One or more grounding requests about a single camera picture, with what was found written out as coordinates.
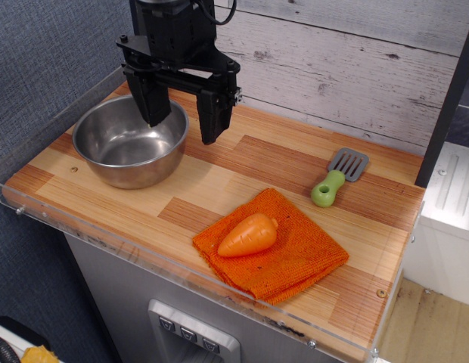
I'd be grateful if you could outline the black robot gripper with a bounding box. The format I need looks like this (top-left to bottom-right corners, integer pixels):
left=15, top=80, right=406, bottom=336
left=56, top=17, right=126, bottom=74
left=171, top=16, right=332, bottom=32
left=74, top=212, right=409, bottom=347
left=116, top=1, right=241, bottom=145

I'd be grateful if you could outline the stainless steel pot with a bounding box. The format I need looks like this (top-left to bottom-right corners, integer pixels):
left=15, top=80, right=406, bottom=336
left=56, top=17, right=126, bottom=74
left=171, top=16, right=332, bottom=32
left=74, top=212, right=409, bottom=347
left=72, top=95, right=189, bottom=189

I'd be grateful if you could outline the orange plastic toy carrot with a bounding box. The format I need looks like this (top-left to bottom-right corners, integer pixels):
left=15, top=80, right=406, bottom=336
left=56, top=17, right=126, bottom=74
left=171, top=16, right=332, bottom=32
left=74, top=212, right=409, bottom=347
left=217, top=213, right=278, bottom=258

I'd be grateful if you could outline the orange knitted cloth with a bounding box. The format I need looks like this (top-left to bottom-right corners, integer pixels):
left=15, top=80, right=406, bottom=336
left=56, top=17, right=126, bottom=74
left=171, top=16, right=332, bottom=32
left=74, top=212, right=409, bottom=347
left=193, top=188, right=349, bottom=305

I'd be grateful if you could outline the grey toy fridge cabinet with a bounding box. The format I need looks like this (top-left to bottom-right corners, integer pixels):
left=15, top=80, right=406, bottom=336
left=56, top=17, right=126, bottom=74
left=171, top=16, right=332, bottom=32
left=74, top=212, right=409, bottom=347
left=67, top=236, right=336, bottom=362

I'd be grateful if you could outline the clear acrylic table guard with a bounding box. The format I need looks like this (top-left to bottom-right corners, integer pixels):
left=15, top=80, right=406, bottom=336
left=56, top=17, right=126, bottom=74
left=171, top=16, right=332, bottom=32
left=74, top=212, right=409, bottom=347
left=0, top=73, right=424, bottom=362

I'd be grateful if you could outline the yellow crumpled object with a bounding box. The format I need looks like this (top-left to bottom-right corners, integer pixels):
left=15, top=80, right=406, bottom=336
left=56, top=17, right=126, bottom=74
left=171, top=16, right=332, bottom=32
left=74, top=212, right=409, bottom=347
left=20, top=346, right=60, bottom=363

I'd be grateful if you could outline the white toy sink unit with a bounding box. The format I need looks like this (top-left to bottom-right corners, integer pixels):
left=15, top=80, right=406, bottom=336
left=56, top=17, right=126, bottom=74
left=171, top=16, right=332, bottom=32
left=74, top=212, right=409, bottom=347
left=402, top=142, right=469, bottom=305

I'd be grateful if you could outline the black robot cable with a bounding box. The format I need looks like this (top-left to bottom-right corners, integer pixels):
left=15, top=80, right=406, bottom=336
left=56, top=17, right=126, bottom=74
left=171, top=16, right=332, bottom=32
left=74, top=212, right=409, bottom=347
left=192, top=0, right=238, bottom=27

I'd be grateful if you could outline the grey spatula with green handle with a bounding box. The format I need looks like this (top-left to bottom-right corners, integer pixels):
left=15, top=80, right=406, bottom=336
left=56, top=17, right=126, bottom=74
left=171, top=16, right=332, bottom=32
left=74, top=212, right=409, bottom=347
left=311, top=147, right=369, bottom=208

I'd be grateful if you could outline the dark right vertical post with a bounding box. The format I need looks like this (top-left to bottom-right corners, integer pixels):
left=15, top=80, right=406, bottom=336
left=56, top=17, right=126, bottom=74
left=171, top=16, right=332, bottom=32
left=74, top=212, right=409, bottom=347
left=414, top=0, right=469, bottom=188

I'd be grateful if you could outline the black ribbed hose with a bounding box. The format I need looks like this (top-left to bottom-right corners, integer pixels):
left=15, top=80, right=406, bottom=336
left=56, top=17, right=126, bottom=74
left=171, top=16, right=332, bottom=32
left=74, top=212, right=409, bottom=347
left=0, top=334, right=22, bottom=363

